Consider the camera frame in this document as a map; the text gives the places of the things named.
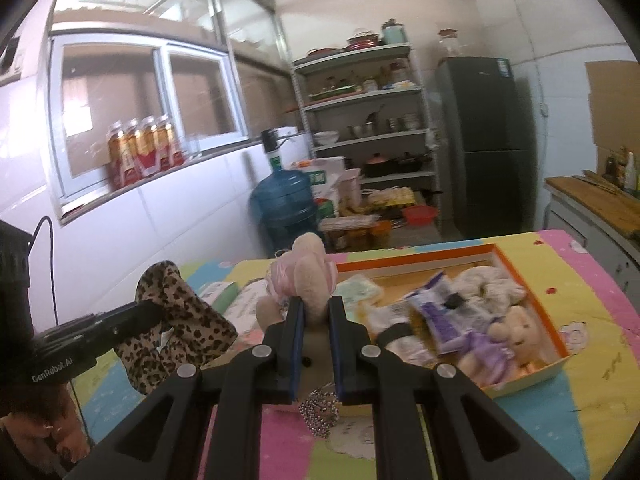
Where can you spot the green tissue box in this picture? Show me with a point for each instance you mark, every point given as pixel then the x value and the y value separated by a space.
pixel 220 292

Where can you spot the black band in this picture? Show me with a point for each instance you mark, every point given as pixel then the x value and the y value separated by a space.
pixel 395 332

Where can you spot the leopard print cloth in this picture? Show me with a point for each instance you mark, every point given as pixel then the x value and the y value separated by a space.
pixel 170 310

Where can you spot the black water pump dispenser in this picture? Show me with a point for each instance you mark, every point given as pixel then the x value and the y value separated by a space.
pixel 270 140

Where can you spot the blue water jug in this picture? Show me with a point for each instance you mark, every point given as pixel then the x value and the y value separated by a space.
pixel 285 205

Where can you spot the white bag green label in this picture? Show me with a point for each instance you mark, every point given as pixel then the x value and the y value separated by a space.
pixel 325 175

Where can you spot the beige bunny plush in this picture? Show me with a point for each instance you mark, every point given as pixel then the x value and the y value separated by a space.
pixel 307 270

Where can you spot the clear drinking glass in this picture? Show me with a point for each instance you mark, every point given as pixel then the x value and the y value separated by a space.
pixel 193 146

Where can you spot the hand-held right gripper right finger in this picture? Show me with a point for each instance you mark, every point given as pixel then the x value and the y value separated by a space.
pixel 340 355

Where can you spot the red label drink bottle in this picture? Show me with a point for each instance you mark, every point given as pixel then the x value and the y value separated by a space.
pixel 151 147
pixel 171 144
pixel 135 152
pixel 117 157

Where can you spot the brown cardboard sheet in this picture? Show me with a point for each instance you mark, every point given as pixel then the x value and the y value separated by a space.
pixel 612 105

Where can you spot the red plastic basket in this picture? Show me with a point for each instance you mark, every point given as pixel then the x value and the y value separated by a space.
pixel 419 215

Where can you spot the red pan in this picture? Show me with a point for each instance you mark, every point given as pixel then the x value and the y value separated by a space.
pixel 362 41

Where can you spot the black pot red lid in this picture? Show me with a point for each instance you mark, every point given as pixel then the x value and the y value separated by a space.
pixel 379 165

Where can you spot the white fluffy cloth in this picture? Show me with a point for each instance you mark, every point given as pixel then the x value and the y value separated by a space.
pixel 490 285

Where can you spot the metal pot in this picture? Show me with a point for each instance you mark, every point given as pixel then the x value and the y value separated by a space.
pixel 362 130

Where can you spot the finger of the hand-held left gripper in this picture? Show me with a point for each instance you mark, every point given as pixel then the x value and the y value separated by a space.
pixel 135 314

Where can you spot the black frying pan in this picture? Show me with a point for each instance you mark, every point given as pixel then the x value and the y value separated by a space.
pixel 415 162

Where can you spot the colourful printed bed sheet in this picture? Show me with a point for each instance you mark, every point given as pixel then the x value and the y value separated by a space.
pixel 590 385

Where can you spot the purple snack packet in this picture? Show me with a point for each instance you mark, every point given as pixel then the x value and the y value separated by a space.
pixel 445 322

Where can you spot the dark grey refrigerator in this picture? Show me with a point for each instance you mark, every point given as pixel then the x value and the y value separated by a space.
pixel 485 150

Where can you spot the sliding window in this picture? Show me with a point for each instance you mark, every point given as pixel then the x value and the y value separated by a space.
pixel 162 90

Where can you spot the egg carton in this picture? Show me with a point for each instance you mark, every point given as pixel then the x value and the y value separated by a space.
pixel 392 196

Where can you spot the teal storage jar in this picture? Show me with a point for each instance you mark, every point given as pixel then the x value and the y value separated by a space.
pixel 395 32

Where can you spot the metal bowls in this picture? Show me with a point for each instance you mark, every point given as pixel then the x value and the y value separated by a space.
pixel 404 122

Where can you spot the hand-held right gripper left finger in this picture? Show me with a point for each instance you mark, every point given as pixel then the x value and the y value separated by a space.
pixel 295 345

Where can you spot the glass jar with lid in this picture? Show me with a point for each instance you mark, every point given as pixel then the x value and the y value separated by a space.
pixel 449 46

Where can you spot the orange rimmed cardboard box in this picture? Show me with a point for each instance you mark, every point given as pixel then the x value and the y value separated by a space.
pixel 525 380

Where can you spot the floral tissue pack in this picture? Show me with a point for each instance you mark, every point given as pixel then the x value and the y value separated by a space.
pixel 247 305

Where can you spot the dark sauce bottle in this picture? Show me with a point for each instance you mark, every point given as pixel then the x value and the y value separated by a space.
pixel 611 170

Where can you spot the person's left hand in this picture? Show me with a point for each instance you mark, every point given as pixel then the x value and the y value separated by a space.
pixel 57 430

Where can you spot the white patterned soft pack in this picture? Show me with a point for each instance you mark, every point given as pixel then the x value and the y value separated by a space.
pixel 407 349

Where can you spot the grey metal shelf rack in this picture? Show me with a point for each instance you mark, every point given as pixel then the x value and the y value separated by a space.
pixel 360 96

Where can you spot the beige teddy bear purple dress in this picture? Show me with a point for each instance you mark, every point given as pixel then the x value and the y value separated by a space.
pixel 520 332

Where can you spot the row of condiment bottles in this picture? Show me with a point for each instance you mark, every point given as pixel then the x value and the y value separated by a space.
pixel 395 77

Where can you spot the white bottle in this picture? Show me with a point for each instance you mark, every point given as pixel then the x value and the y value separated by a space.
pixel 631 172

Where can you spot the clear crate of jars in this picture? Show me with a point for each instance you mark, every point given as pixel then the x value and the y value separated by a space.
pixel 350 234

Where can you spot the white bowl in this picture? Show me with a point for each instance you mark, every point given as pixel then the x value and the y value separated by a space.
pixel 326 137

